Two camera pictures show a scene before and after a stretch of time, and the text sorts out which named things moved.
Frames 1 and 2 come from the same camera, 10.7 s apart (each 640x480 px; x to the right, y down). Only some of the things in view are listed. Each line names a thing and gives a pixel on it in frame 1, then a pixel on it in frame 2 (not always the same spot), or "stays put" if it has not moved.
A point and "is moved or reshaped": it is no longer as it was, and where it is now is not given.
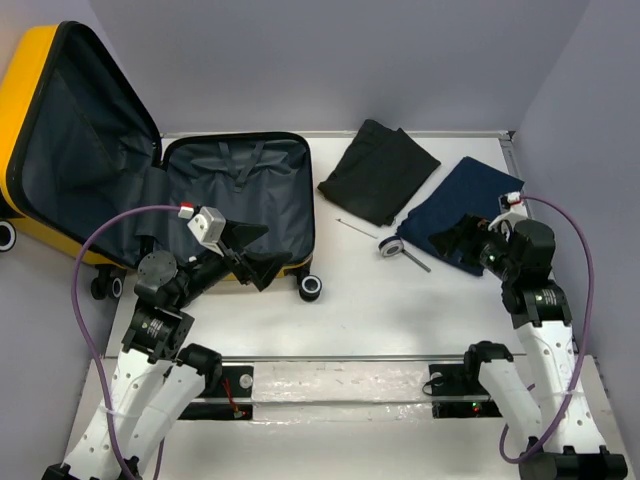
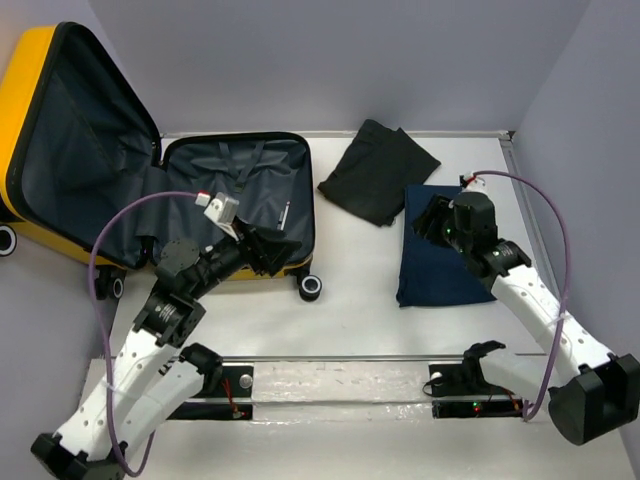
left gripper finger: x=238 y=235 → x=277 y=246
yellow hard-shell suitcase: x=78 y=151 stays put
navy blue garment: x=465 y=187 is moved or reshaped
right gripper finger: x=472 y=226 → x=440 y=205
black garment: x=379 y=169 stays put
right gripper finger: x=450 y=241 → x=429 y=224
